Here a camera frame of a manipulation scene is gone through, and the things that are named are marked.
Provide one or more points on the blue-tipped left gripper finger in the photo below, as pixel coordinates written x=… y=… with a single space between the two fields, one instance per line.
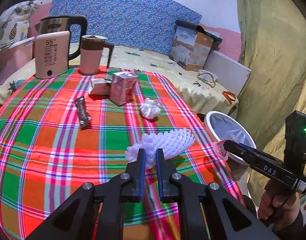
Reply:
x=241 y=146

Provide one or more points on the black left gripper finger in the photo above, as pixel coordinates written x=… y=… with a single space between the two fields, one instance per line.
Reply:
x=206 y=211
x=96 y=210

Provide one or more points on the clear plastic cup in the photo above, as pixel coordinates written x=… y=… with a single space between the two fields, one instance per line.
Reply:
x=219 y=150

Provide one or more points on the white foam fruit net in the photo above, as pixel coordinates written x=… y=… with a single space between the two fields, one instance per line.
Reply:
x=172 y=143

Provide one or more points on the white round trash bin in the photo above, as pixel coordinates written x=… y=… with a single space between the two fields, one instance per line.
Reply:
x=220 y=126

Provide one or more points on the person's right hand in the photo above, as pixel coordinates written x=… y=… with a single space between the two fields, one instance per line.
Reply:
x=289 y=207

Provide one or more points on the white flat panel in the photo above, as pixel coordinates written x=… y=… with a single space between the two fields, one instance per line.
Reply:
x=231 y=74

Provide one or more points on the yellow pineapple bed sheet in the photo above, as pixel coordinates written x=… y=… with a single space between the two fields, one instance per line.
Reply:
x=196 y=93

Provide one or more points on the plaid red green tablecloth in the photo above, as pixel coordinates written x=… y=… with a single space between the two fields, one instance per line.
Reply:
x=45 y=155

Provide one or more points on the crumpled white tissue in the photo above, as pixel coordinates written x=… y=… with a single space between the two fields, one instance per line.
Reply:
x=150 y=109

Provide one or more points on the brown snack wrapper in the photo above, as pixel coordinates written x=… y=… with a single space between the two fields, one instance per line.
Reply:
x=83 y=115

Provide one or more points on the cardboard bedding box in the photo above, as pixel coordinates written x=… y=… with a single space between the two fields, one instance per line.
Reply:
x=190 y=48

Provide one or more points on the olive yellow curtain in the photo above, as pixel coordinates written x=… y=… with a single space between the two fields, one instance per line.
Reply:
x=273 y=34

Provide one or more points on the red white milk carton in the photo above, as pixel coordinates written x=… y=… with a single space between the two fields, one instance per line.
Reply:
x=122 y=87

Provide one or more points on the blue floral headboard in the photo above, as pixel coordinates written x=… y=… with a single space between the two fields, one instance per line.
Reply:
x=143 y=24

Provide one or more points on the pink storage box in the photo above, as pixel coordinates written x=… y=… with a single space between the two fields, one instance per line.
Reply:
x=15 y=57

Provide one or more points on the beige 55 degree warmer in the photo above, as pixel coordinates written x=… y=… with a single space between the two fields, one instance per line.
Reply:
x=51 y=54

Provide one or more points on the pineapple print pillow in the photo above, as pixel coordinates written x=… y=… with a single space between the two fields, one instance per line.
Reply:
x=15 y=21

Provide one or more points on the pink brown mug with handle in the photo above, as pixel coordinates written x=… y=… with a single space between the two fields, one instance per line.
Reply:
x=91 y=51

